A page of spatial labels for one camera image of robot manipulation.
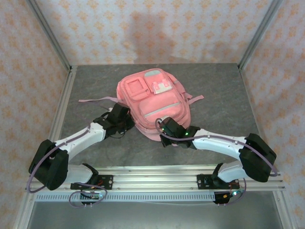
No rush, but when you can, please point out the white slotted cable duct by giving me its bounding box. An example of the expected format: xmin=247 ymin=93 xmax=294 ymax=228
xmin=35 ymin=192 xmax=216 ymax=203

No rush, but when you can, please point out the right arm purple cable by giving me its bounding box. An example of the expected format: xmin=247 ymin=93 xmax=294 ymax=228
xmin=154 ymin=118 xmax=279 ymax=206

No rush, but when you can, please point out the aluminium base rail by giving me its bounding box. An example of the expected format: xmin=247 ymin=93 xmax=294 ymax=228
xmin=25 ymin=165 xmax=286 ymax=192

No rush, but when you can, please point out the electronics board with LED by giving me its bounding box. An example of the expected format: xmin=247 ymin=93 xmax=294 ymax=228
xmin=80 ymin=190 xmax=103 ymax=200
xmin=213 ymin=189 xmax=240 ymax=206

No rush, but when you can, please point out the thin black gripper wire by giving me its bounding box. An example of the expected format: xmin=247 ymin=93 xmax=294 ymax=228
xmin=104 ymin=126 xmax=128 ymax=139

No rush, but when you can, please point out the aluminium corner post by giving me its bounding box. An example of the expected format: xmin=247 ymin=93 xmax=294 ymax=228
xmin=25 ymin=0 xmax=73 ymax=71
xmin=238 ymin=0 xmax=284 ymax=70

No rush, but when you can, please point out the grey metal lower panel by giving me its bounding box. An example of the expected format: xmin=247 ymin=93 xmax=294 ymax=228
xmin=26 ymin=201 xmax=284 ymax=229

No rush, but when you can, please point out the pink school backpack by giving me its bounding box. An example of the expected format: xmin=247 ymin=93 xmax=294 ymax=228
xmin=78 ymin=68 xmax=205 ymax=142

